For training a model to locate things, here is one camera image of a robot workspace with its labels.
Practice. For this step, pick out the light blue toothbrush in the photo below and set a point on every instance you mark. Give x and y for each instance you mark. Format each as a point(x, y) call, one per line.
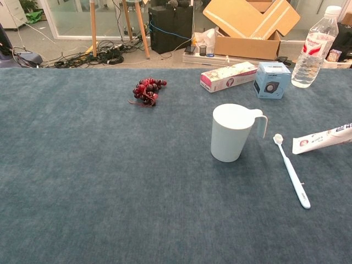
point(291, 171)

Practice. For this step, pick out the white toothpaste tube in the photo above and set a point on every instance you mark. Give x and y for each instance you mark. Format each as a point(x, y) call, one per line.
point(313, 141)

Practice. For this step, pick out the black mesh pen cup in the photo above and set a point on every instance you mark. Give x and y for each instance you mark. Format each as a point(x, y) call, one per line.
point(203, 50)

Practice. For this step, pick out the red grape bunch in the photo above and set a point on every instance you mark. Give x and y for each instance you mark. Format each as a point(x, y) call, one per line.
point(145, 89)

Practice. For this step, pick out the pink floral carton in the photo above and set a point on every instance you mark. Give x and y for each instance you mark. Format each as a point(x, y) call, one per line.
point(225, 78)

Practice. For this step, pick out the blue table carpet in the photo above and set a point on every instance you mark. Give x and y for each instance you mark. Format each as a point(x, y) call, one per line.
point(110, 178)

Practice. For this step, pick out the black smartphone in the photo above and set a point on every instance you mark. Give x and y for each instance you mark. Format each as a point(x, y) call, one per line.
point(190, 49)

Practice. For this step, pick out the white plastic bag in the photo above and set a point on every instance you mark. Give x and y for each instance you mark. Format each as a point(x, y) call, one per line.
point(204, 37)

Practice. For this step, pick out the black computer tower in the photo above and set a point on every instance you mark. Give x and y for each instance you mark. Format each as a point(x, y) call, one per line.
point(170, 30)

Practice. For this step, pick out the blue speaker box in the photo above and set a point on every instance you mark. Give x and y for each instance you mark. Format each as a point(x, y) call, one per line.
point(270, 82)

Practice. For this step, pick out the wooden stool leg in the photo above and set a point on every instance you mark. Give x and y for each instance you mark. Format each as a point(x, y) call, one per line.
point(141, 27)
point(93, 27)
point(127, 22)

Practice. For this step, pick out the open cardboard box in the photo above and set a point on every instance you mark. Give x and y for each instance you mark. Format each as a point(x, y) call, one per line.
point(247, 46)

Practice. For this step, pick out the clear water bottle red label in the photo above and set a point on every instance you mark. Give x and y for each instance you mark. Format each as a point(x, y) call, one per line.
point(310, 55)

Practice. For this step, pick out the dark blue padded seat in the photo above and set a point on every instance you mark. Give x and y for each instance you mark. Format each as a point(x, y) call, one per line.
point(30, 57)

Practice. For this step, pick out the white plastic basket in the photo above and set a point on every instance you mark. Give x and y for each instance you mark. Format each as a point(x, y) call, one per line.
point(338, 65)

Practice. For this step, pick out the small printed carton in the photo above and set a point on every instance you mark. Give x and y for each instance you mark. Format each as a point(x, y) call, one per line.
point(335, 55)

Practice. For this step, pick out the green bag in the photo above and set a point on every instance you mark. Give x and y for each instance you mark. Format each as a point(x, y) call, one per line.
point(34, 16)

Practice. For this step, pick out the green potted plant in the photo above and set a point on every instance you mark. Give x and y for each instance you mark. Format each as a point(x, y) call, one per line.
point(27, 5)

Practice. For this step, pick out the white cabinet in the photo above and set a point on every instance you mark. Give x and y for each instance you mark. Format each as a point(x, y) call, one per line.
point(11, 13)

